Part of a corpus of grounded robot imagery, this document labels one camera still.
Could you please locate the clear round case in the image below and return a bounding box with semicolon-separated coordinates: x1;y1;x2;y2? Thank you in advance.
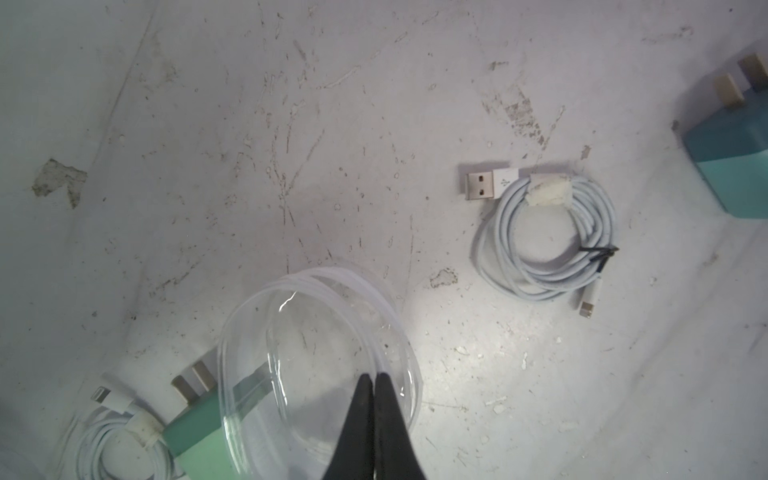
218;264;423;479

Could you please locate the green charger plug centre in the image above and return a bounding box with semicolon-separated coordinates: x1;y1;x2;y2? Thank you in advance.
162;360;272;479

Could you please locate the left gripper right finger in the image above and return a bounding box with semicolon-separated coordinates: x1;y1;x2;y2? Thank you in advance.
374;372;426;480

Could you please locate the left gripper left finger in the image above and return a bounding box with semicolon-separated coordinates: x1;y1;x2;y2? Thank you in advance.
322;374;375;480

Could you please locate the white cable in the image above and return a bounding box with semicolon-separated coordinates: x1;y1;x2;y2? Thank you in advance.
65;383;181;480
465;167;620;319

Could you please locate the teal charger plug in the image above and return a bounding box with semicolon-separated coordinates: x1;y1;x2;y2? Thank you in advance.
683;53;767;220

